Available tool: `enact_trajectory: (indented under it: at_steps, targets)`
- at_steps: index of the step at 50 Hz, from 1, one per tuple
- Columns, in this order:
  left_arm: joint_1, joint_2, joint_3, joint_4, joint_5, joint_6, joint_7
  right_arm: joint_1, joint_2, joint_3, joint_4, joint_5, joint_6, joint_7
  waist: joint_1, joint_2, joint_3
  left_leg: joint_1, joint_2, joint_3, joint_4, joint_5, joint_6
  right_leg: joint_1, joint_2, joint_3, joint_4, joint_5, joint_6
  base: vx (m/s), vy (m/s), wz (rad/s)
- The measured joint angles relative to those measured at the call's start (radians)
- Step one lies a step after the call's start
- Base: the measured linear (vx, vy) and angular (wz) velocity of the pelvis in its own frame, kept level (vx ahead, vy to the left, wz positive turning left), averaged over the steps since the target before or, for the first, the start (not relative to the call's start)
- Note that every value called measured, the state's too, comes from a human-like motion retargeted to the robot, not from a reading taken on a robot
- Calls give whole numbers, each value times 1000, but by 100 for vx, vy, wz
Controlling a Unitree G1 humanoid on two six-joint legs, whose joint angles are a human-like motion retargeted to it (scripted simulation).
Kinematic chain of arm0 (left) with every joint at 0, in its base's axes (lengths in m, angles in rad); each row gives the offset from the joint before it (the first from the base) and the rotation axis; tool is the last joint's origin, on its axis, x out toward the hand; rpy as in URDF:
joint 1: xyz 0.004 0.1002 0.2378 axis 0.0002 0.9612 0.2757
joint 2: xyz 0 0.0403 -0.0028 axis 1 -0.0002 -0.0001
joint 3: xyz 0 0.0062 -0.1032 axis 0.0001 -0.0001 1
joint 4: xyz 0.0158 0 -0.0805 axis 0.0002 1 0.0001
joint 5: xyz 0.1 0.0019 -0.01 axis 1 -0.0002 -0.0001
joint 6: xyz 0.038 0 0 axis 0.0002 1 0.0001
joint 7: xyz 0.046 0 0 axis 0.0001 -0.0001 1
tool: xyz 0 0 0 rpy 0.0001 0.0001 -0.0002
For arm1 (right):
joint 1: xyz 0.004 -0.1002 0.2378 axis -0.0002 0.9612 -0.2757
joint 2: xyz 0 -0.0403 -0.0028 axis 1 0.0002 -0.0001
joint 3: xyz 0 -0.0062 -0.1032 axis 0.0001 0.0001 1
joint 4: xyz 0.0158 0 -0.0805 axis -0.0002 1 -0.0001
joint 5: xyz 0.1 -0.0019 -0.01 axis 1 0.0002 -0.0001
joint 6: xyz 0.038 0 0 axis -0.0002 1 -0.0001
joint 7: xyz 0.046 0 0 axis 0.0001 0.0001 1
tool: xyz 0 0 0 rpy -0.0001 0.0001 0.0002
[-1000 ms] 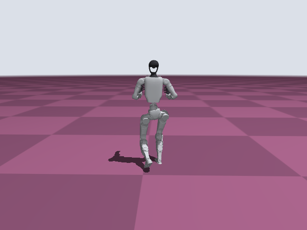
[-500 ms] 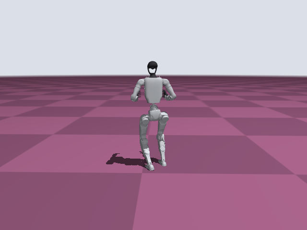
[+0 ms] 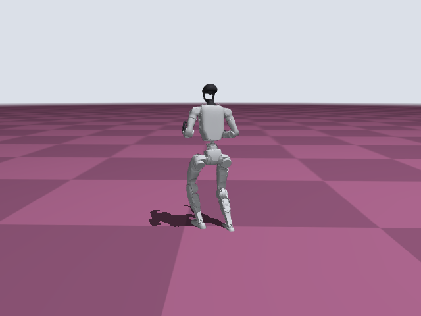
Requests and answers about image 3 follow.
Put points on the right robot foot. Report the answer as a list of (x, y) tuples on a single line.
[(229, 229)]

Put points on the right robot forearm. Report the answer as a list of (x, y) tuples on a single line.
[(226, 134)]

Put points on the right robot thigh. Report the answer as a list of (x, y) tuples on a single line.
[(221, 175)]

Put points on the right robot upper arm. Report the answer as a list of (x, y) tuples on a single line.
[(231, 122)]

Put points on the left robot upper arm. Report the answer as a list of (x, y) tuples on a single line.
[(191, 120)]

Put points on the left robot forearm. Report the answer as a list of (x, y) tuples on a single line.
[(184, 132)]

